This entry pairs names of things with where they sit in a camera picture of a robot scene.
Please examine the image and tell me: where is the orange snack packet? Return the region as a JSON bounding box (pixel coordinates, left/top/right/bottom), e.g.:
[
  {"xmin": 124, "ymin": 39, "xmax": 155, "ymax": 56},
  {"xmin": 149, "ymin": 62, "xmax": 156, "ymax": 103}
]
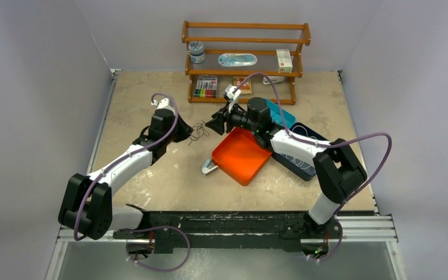
[{"xmin": 232, "ymin": 76, "xmax": 253, "ymax": 95}]

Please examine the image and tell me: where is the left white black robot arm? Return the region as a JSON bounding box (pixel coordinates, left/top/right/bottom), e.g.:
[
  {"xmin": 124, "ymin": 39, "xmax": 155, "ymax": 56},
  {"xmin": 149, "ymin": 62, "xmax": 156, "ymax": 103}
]
[{"xmin": 58, "ymin": 108, "xmax": 193, "ymax": 240}]

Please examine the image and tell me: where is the dark blue tray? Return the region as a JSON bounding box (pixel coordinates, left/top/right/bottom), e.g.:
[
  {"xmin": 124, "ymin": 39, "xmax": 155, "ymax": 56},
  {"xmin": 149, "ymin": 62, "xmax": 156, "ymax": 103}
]
[{"xmin": 272, "ymin": 122, "xmax": 327, "ymax": 181}]

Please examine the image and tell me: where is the white cable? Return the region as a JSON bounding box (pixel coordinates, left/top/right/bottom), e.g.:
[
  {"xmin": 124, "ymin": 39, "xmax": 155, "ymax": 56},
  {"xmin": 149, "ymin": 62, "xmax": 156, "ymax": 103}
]
[{"xmin": 285, "ymin": 127, "xmax": 317, "ymax": 173}]

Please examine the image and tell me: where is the white blue jar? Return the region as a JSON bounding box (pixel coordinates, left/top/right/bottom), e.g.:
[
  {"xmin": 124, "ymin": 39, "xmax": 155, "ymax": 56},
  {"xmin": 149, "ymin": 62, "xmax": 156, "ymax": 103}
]
[{"xmin": 188, "ymin": 41, "xmax": 205, "ymax": 64}]

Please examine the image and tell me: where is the dark cable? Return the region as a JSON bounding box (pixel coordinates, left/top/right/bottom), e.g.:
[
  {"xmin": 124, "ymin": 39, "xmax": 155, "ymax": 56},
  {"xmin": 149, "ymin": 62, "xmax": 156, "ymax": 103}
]
[{"xmin": 187, "ymin": 120, "xmax": 211, "ymax": 147}]

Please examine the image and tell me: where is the blue oval blister pack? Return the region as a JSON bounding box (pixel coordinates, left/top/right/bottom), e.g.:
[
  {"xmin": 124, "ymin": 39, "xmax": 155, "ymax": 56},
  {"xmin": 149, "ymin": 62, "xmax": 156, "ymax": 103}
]
[{"xmin": 218, "ymin": 53, "xmax": 258, "ymax": 67}]

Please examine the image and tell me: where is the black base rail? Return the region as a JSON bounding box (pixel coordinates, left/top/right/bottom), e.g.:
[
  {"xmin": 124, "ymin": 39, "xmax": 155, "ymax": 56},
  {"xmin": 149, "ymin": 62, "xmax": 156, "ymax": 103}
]
[{"xmin": 58, "ymin": 210, "xmax": 398, "ymax": 256}]

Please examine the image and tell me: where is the marker pen pack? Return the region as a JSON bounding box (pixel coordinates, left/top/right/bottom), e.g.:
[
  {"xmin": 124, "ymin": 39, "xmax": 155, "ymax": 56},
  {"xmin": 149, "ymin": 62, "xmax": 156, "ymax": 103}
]
[{"xmin": 192, "ymin": 75, "xmax": 218, "ymax": 98}]

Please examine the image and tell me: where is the light blue tray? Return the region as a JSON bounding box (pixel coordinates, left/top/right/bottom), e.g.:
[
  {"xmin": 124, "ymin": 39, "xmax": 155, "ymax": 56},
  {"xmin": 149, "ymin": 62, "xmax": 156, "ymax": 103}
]
[{"xmin": 264, "ymin": 99, "xmax": 298, "ymax": 130}]

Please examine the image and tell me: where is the orange tray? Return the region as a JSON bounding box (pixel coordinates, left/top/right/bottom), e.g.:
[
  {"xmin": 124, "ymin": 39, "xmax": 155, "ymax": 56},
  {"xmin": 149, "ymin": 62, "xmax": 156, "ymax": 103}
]
[{"xmin": 211, "ymin": 128, "xmax": 272, "ymax": 186}]

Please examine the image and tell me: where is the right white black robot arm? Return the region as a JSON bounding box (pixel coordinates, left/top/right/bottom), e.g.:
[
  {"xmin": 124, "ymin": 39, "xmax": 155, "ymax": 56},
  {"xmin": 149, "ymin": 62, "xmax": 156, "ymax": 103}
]
[{"xmin": 205, "ymin": 97, "xmax": 368, "ymax": 237}]

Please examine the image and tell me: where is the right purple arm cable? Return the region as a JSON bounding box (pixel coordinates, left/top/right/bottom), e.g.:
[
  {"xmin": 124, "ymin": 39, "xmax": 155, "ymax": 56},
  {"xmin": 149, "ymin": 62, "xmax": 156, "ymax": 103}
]
[{"xmin": 234, "ymin": 72, "xmax": 393, "ymax": 215}]

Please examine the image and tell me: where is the wooden shelf rack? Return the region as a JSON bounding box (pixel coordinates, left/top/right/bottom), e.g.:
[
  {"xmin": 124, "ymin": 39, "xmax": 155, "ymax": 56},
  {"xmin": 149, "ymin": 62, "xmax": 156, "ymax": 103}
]
[{"xmin": 181, "ymin": 20, "xmax": 312, "ymax": 105}]

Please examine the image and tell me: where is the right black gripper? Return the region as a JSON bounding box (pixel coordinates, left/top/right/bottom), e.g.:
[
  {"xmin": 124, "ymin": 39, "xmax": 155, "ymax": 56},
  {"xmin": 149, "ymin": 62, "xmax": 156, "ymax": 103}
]
[{"xmin": 205, "ymin": 101, "xmax": 258, "ymax": 137}]

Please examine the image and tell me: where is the white red small box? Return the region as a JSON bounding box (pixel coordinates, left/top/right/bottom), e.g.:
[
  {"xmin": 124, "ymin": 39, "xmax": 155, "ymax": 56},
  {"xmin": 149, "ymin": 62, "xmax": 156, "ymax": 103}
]
[{"xmin": 276, "ymin": 49, "xmax": 293, "ymax": 73}]

